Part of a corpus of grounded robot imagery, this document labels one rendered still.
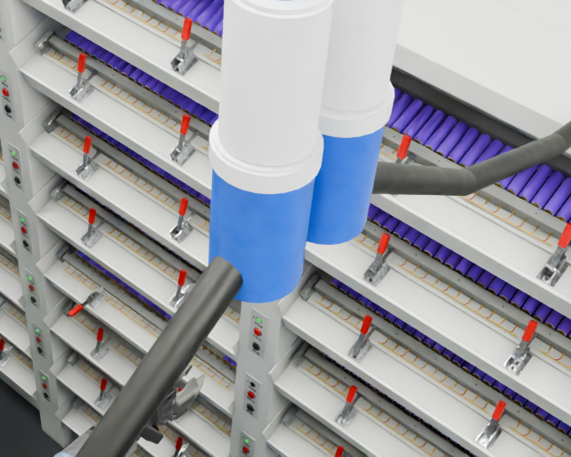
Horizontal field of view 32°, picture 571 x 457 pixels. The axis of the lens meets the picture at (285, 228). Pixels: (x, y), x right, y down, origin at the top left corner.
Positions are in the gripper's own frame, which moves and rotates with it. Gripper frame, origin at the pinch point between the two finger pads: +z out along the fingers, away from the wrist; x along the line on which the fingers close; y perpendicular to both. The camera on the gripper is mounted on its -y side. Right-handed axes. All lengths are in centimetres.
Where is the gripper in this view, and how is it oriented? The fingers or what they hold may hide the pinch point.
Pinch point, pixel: (193, 375)
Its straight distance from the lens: 211.1
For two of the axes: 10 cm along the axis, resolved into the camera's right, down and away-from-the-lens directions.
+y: 0.7, -7.1, -7.0
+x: -7.6, -4.9, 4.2
